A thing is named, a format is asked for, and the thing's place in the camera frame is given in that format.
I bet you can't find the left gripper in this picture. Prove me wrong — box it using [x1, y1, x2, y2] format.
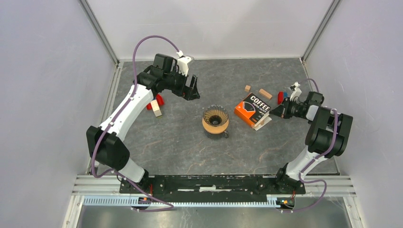
[163, 67, 200, 101]

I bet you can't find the glass cone dripper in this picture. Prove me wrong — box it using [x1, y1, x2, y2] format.
[202, 104, 229, 127]

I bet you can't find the wooden dripper holder ring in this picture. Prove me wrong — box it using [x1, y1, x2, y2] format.
[201, 118, 230, 135]

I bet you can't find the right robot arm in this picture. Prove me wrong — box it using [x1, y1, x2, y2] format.
[270, 92, 353, 194]

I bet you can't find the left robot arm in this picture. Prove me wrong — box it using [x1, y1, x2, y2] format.
[86, 52, 200, 194]

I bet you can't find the coffee filter box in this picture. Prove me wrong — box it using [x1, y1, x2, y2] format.
[234, 93, 272, 131]

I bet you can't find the glass coffee server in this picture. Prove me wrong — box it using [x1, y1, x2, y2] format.
[204, 130, 229, 140]

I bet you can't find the red and blue block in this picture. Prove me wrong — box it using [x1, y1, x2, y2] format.
[277, 91, 288, 105]

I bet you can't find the long wooden block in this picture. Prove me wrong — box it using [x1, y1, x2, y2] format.
[259, 89, 273, 100]

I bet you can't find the multicoloured block stack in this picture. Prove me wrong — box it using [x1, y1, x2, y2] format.
[150, 99, 162, 117]

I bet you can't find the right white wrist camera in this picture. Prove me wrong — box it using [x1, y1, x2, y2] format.
[289, 82, 302, 101]

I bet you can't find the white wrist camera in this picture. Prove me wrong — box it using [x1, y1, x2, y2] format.
[289, 82, 302, 101]
[176, 50, 194, 76]

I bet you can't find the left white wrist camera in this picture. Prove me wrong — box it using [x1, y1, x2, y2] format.
[176, 50, 194, 76]

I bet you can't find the aluminium frame rail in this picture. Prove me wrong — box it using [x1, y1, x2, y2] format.
[72, 175, 357, 197]

